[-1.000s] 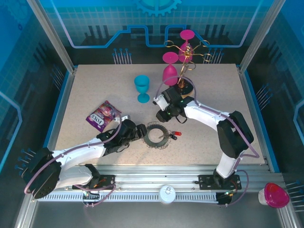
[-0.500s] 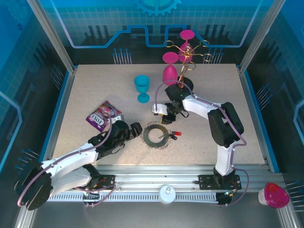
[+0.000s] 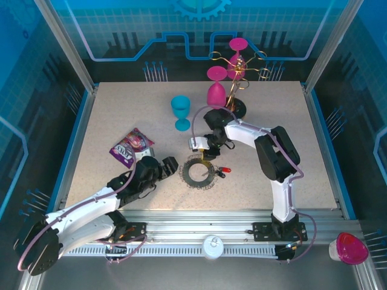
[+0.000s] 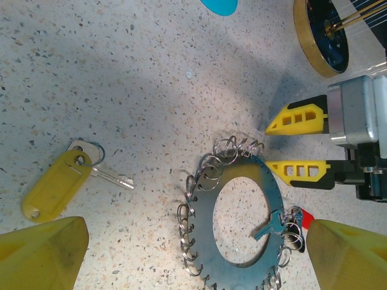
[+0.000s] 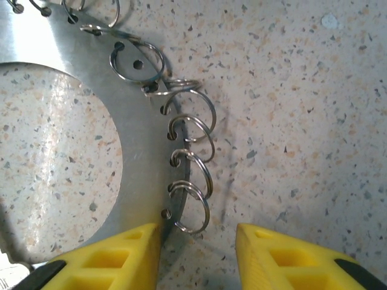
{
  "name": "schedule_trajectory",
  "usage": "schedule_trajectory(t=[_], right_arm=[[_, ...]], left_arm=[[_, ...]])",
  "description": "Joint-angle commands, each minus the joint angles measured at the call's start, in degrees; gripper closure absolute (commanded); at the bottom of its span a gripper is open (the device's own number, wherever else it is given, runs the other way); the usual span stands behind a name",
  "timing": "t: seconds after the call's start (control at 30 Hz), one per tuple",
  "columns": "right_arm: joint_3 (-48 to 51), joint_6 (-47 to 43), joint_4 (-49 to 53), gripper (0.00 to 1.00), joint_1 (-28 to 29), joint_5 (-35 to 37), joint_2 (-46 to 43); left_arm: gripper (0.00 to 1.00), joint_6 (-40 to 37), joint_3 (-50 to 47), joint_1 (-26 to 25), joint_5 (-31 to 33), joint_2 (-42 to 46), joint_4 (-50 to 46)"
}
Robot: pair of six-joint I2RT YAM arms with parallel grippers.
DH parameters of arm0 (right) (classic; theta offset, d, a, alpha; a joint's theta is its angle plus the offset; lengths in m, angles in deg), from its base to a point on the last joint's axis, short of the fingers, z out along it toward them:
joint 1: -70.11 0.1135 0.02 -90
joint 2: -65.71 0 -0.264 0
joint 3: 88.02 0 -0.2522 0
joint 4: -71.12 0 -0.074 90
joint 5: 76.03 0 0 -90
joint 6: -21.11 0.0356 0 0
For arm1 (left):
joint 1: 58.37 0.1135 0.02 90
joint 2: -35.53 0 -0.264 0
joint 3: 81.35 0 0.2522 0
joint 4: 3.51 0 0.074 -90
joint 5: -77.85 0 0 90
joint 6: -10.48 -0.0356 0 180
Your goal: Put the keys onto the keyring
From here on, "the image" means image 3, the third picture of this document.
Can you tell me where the pink plastic goblet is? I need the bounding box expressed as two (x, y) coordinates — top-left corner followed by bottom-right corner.
(226, 37), (249, 82)
(206, 66), (228, 110)

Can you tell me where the purple snack packet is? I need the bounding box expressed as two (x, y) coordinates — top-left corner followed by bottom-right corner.
(109, 127), (155, 169)

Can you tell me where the blue plastic goblet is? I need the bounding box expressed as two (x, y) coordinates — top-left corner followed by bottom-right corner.
(171, 95), (192, 132)

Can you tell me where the white round cap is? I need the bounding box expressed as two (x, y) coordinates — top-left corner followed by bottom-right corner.
(201, 234), (225, 260)

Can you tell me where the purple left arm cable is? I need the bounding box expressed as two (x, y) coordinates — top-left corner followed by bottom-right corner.
(17, 164), (149, 272)

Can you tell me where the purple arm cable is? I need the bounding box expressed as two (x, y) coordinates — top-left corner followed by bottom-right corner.
(17, 164), (149, 272)
(191, 105), (317, 263)

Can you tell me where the gold wire glass rack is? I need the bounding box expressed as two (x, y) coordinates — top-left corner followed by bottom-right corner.
(208, 50), (273, 119)

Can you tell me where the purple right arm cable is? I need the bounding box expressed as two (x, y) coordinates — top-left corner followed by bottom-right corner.
(191, 105), (317, 263)

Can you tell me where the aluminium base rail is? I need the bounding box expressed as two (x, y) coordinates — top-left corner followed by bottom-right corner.
(62, 208), (345, 246)

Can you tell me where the aluminium side rail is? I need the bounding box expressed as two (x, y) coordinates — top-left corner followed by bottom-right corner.
(302, 83), (347, 212)
(62, 86), (99, 206)

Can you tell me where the white slotted cable duct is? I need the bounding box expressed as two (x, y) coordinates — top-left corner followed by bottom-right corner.
(65, 245), (279, 257)

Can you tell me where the aluminium frame post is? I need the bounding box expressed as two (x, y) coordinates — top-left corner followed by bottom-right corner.
(303, 0), (365, 94)
(33, 0), (99, 94)

